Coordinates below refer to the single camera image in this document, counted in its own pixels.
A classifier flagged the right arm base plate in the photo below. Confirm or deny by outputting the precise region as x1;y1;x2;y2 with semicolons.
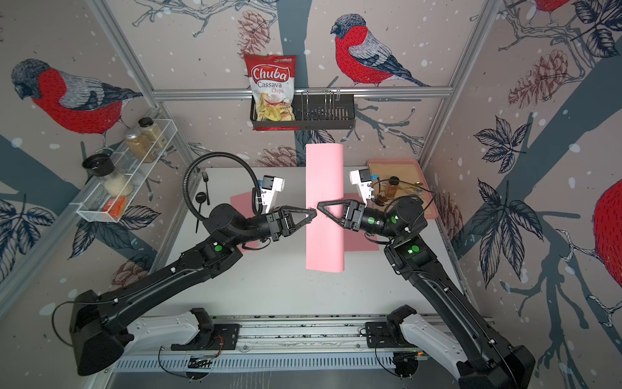
361;322;417;348

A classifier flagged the small brown bottle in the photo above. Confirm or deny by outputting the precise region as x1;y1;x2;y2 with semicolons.
377;176;400;206

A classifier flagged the spice jar silver lid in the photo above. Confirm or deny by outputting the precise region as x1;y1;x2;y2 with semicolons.
125;129;156;164

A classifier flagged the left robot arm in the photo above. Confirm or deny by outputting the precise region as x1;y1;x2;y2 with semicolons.
69;204;317;376

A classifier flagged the spice jar dark lid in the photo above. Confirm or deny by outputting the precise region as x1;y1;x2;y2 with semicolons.
139;117;168;149

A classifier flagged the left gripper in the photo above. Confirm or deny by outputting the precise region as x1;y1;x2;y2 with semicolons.
229;206;314;248

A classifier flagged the black wire wall basket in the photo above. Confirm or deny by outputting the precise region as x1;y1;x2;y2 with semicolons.
249;91;356;131

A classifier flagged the black fork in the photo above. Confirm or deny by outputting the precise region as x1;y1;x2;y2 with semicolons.
202;170;211;205

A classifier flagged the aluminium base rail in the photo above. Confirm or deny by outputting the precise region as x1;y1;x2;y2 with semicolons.
126;312;458;354

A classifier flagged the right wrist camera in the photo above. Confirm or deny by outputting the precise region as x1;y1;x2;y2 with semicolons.
349;169;379;204

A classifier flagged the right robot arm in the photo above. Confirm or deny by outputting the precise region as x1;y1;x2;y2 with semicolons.
317;195;536;388

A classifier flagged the Chuba cassava chips bag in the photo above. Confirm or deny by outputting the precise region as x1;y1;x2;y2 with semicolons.
244;53;296;130

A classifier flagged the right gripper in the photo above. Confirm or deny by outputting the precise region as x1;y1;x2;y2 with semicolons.
320;201;403;245

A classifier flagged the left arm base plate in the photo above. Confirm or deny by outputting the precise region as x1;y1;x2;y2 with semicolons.
171;324;241;352

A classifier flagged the small red packet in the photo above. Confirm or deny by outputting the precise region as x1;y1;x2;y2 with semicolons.
102;196;127;219

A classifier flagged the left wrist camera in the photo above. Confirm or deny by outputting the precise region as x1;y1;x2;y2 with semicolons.
259;175;284;213

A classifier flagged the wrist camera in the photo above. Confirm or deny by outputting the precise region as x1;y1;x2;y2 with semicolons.
259;175;284;213
349;169;379;204

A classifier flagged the black lid rice jar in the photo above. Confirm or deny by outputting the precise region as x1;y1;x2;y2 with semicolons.
82;153;134;198

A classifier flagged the black ladle spoon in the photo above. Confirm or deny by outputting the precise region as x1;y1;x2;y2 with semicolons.
194;191;210;233

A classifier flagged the clear acrylic wall shelf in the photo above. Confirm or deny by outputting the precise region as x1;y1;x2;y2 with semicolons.
77;118;178;223

